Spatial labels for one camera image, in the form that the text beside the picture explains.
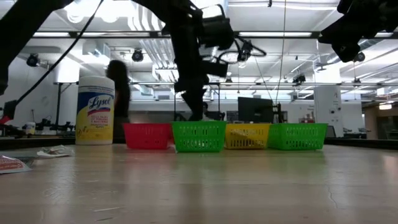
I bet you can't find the thin black hanging cable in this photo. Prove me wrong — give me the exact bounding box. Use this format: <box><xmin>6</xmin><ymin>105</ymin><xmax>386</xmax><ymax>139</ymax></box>
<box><xmin>14</xmin><ymin>0</ymin><xmax>105</xmax><ymax>105</ymax></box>

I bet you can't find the Lysol wipes canister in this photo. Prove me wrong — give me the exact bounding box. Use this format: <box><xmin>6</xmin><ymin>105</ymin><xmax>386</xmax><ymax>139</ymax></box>
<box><xmin>75</xmin><ymin>76</ymin><xmax>116</xmax><ymax>146</ymax></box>

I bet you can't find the red white packet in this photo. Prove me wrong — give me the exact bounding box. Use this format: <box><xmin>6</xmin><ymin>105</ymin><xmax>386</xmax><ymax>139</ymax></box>
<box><xmin>0</xmin><ymin>155</ymin><xmax>33</xmax><ymax>175</ymax></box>
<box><xmin>0</xmin><ymin>151</ymin><xmax>39</xmax><ymax>166</ymax></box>

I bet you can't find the red plastic basket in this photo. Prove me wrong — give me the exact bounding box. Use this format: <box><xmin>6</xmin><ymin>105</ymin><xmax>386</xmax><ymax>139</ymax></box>
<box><xmin>123</xmin><ymin>123</ymin><xmax>174</xmax><ymax>150</ymax></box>

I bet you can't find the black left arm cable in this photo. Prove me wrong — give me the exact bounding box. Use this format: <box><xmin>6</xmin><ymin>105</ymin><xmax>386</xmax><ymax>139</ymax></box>
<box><xmin>217</xmin><ymin>36</ymin><xmax>267</xmax><ymax>65</ymax></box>

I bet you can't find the person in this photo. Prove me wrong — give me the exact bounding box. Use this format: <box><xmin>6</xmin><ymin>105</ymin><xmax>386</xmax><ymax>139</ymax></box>
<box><xmin>105</xmin><ymin>59</ymin><xmax>131</xmax><ymax>144</ymax></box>

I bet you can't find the small black monitor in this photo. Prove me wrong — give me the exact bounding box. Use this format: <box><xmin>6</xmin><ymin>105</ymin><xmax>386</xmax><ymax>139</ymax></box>
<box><xmin>2</xmin><ymin>99</ymin><xmax>18</xmax><ymax>121</ymax></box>

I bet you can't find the black background frame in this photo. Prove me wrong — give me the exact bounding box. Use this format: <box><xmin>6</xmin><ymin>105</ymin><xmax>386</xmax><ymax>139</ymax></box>
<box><xmin>173</xmin><ymin>82</ymin><xmax>221</xmax><ymax>123</ymax></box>

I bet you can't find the black ceiling camera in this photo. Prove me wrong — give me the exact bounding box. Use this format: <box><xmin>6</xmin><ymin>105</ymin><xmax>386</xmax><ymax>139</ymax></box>
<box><xmin>26</xmin><ymin>53</ymin><xmax>40</xmax><ymax>68</ymax></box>
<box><xmin>131</xmin><ymin>48</ymin><xmax>144</xmax><ymax>63</ymax></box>

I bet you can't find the yellow plastic basket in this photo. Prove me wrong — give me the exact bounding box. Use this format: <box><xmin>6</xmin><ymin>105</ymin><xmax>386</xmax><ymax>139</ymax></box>
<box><xmin>225</xmin><ymin>123</ymin><xmax>271</xmax><ymax>150</ymax></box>

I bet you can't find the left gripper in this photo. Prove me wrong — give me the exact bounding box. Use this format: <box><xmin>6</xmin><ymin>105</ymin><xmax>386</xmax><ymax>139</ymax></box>
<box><xmin>169</xmin><ymin>15</ymin><xmax>229</xmax><ymax>122</ymax></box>

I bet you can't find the black computer monitor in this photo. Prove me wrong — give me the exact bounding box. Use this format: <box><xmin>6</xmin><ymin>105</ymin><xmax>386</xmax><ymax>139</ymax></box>
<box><xmin>238</xmin><ymin>96</ymin><xmax>275</xmax><ymax>124</ymax></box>

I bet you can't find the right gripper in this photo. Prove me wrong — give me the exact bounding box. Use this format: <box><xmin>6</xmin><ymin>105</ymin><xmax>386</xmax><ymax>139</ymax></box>
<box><xmin>317</xmin><ymin>0</ymin><xmax>398</xmax><ymax>63</ymax></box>

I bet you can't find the black overhead camera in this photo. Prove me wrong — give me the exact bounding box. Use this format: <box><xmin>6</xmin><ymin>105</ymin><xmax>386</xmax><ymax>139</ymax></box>
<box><xmin>238</xmin><ymin>39</ymin><xmax>254</xmax><ymax>63</ymax></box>

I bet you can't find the green plastic basket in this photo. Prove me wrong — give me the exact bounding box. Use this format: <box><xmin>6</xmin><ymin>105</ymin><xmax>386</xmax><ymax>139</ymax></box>
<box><xmin>171</xmin><ymin>120</ymin><xmax>228</xmax><ymax>153</ymax></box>
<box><xmin>267</xmin><ymin>123</ymin><xmax>328</xmax><ymax>151</ymax></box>

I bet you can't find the white column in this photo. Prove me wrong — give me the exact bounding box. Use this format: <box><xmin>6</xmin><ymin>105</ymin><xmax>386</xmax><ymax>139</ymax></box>
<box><xmin>313</xmin><ymin>85</ymin><xmax>345</xmax><ymax>138</ymax></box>

